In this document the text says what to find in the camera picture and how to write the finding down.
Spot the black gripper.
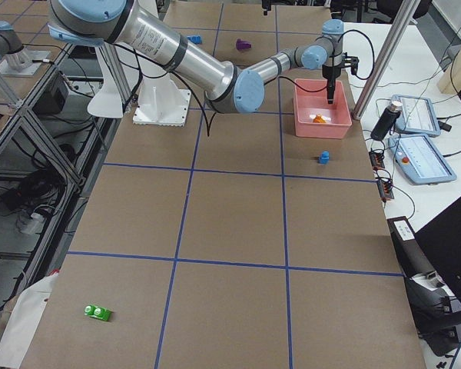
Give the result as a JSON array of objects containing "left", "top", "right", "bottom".
[{"left": 322, "top": 65, "right": 341, "bottom": 105}]

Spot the orange block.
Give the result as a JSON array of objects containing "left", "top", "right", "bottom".
[{"left": 313, "top": 115, "right": 327, "bottom": 123}]

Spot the small blue block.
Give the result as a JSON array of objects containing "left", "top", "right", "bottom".
[{"left": 317, "top": 151, "right": 330, "bottom": 165}]

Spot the purple block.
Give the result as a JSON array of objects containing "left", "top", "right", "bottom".
[{"left": 235, "top": 38, "right": 252, "bottom": 51}]

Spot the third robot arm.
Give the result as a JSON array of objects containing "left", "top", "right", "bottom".
[{"left": 0, "top": 21, "right": 50, "bottom": 77}]

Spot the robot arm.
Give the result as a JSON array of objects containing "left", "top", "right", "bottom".
[{"left": 48, "top": 0, "right": 344, "bottom": 114}]

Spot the pink plastic box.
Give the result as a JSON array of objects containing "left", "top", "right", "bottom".
[{"left": 294, "top": 78, "right": 352, "bottom": 139}]

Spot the black water bottle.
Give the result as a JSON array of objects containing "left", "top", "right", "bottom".
[{"left": 370, "top": 100, "right": 403, "bottom": 141}]

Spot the far teach pendant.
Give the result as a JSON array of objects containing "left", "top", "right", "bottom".
[{"left": 391, "top": 95, "right": 441, "bottom": 137}]

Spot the teach pendant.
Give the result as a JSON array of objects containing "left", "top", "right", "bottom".
[
  {"left": 388, "top": 134, "right": 457, "bottom": 185},
  {"left": 391, "top": 95, "right": 441, "bottom": 137}
]

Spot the near teach pendant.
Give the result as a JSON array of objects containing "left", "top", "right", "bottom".
[{"left": 388, "top": 134, "right": 457, "bottom": 185}]

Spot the long blue four-stud block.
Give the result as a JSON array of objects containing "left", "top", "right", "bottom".
[{"left": 187, "top": 35, "right": 203, "bottom": 45}]

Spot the black laptop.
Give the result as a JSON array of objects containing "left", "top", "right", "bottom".
[{"left": 387, "top": 196, "right": 461, "bottom": 356}]

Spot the green two-stud block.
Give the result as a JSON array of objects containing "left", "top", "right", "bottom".
[{"left": 84, "top": 304, "right": 111, "bottom": 321}]

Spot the aluminium frame post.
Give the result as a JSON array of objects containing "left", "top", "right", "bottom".
[{"left": 352, "top": 0, "right": 421, "bottom": 120}]

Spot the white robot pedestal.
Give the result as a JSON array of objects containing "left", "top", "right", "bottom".
[{"left": 87, "top": 38, "right": 191, "bottom": 128}]

